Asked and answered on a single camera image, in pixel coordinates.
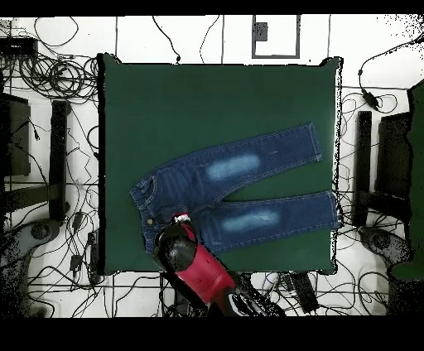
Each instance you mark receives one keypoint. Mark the black wheeled stand base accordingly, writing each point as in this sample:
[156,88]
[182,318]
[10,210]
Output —
[39,230]
[381,241]

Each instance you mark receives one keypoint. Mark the hanging dark green cloth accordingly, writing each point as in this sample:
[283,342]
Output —
[416,198]

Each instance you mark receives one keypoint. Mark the grey rectangular frame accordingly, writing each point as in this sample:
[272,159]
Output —
[275,56]

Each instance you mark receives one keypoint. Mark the black power strip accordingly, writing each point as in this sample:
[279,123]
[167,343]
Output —
[304,293]

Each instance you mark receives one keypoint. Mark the large black box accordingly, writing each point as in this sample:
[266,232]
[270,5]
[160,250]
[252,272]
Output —
[16,139]
[394,155]

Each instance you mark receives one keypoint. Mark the black power adapter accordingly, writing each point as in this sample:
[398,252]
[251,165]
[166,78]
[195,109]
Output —
[370,99]

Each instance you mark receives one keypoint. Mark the flat black electronics box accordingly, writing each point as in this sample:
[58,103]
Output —
[18,46]

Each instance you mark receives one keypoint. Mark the black stand bar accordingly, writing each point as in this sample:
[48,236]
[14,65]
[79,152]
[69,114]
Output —
[362,159]
[59,149]

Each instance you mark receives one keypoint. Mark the dark green table cloth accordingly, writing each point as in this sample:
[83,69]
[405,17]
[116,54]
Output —
[215,99]

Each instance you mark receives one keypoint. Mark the blue denim jeans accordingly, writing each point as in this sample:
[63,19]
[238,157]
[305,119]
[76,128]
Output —
[198,178]

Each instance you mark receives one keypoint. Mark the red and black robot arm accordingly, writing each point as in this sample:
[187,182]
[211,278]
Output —
[198,265]

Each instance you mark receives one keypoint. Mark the small black plug adapter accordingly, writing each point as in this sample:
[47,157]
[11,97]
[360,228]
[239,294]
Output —
[78,220]
[75,261]

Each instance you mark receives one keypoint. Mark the small grey box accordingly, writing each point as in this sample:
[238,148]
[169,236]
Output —
[260,31]

